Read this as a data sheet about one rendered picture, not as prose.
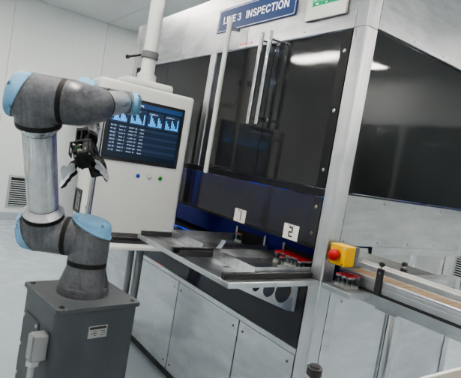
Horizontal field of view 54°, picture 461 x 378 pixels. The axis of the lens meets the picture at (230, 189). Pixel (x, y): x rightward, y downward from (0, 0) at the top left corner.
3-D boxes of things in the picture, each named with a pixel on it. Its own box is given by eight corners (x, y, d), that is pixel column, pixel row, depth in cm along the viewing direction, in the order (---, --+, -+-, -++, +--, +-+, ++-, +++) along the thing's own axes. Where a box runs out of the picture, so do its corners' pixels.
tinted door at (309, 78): (255, 175, 202) (277, 43, 198) (327, 189, 167) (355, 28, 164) (254, 175, 201) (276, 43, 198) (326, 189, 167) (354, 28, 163)
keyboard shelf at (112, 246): (160, 240, 243) (161, 235, 242) (183, 253, 219) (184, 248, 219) (74, 235, 218) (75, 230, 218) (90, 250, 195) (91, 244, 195)
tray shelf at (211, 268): (226, 241, 225) (226, 237, 225) (331, 285, 169) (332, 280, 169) (136, 237, 197) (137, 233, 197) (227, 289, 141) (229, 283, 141)
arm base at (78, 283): (68, 302, 126) (73, 268, 126) (48, 285, 137) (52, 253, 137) (117, 298, 137) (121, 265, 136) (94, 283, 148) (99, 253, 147)
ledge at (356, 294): (346, 286, 171) (347, 281, 171) (375, 298, 160) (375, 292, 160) (321, 287, 163) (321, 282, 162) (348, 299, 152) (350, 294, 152)
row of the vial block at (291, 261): (275, 259, 188) (277, 249, 187) (306, 272, 173) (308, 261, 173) (271, 259, 186) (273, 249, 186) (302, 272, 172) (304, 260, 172)
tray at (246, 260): (278, 258, 194) (279, 250, 194) (322, 276, 173) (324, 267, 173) (212, 256, 174) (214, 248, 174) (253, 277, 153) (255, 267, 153)
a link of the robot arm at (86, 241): (102, 268, 131) (109, 221, 130) (55, 260, 130) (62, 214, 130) (112, 259, 143) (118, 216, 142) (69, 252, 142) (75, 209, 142)
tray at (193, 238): (232, 239, 221) (233, 232, 221) (266, 253, 200) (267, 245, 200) (171, 237, 201) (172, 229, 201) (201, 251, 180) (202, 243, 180)
